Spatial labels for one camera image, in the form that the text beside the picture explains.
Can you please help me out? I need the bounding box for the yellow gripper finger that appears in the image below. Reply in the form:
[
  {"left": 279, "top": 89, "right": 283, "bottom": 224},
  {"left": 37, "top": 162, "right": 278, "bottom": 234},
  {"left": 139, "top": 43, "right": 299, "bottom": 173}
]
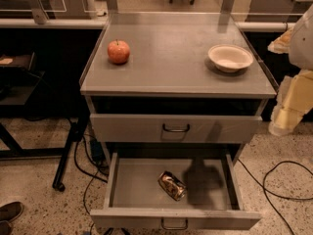
[
  {"left": 268, "top": 70, "right": 313, "bottom": 136},
  {"left": 268, "top": 28, "right": 292, "bottom": 54}
]

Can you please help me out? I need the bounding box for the crushed orange soda can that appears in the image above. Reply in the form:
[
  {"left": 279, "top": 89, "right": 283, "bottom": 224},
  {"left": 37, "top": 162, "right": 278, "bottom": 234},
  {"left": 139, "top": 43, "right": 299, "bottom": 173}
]
[{"left": 157, "top": 171, "right": 187, "bottom": 201}]

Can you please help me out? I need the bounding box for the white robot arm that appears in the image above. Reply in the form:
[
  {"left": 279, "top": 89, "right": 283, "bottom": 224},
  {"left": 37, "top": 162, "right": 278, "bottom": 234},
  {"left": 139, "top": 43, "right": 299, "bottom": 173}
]
[{"left": 268, "top": 6, "right": 313, "bottom": 136}]

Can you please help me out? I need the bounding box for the grey drawer cabinet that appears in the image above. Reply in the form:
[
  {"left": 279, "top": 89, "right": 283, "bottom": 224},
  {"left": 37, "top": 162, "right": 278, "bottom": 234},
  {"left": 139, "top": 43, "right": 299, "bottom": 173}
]
[{"left": 78, "top": 11, "right": 280, "bottom": 235}]

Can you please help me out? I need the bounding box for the open middle grey drawer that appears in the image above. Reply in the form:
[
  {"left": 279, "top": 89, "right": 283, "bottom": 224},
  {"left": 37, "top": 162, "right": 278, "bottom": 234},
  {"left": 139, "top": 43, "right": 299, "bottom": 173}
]
[{"left": 91, "top": 153, "right": 261, "bottom": 230}]

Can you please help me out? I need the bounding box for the closed upper grey drawer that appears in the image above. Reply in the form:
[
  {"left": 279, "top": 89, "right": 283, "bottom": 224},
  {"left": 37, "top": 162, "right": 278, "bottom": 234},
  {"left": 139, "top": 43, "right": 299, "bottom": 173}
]
[{"left": 90, "top": 114, "right": 262, "bottom": 144}]

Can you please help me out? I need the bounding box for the red apple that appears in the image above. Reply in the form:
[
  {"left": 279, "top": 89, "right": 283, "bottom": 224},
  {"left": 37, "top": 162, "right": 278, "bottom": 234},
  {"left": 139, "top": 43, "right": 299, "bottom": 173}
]
[{"left": 107, "top": 39, "right": 130, "bottom": 65}]

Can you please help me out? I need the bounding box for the brown shoe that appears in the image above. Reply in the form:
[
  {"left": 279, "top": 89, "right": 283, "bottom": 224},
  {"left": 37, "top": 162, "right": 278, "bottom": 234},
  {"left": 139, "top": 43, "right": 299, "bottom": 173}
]
[{"left": 0, "top": 202, "right": 23, "bottom": 221}]

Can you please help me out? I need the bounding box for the black floor cable right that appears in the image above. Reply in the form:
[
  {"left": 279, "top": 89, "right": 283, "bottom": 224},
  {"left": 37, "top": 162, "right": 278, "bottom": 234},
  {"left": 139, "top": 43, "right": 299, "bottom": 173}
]
[{"left": 238, "top": 159, "right": 313, "bottom": 235}]

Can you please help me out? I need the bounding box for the black floor cable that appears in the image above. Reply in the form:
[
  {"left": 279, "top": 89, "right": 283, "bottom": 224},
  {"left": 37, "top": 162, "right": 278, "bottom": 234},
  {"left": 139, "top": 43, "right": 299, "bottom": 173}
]
[
  {"left": 238, "top": 159, "right": 313, "bottom": 235},
  {"left": 72, "top": 134, "right": 110, "bottom": 235}
]

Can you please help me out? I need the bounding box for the black floor cable left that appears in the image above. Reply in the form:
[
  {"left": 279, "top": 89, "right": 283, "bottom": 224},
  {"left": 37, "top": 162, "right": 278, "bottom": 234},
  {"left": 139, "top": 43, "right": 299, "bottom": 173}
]
[{"left": 72, "top": 134, "right": 110, "bottom": 235}]

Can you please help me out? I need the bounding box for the black table frame left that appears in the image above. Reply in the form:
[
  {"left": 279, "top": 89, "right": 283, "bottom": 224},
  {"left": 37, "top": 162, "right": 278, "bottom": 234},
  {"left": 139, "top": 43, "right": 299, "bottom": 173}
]
[{"left": 0, "top": 52, "right": 89, "bottom": 193}]

